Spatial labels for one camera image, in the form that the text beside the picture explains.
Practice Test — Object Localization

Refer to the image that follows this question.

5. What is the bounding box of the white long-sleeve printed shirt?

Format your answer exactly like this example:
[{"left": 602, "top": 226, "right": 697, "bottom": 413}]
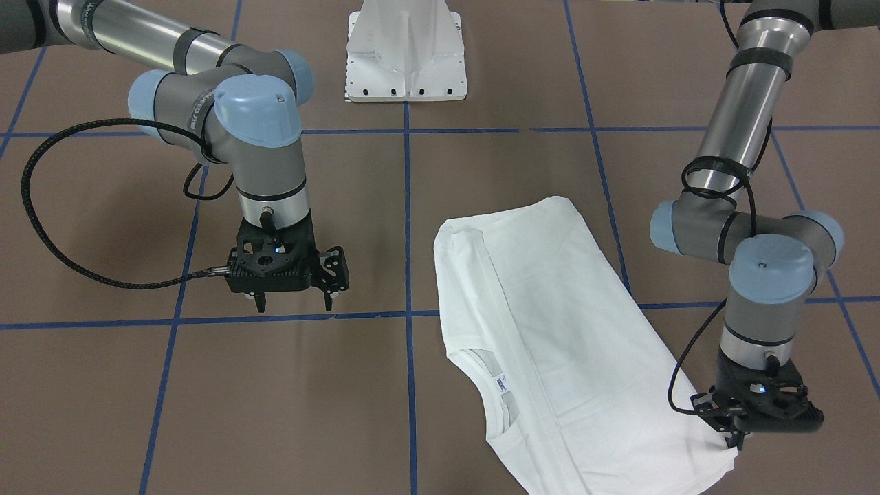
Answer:
[{"left": 434, "top": 195, "right": 737, "bottom": 494}]

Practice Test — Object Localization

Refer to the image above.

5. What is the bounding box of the white camera mast pedestal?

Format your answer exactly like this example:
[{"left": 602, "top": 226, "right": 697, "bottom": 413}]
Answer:
[{"left": 345, "top": 1, "right": 468, "bottom": 103}]

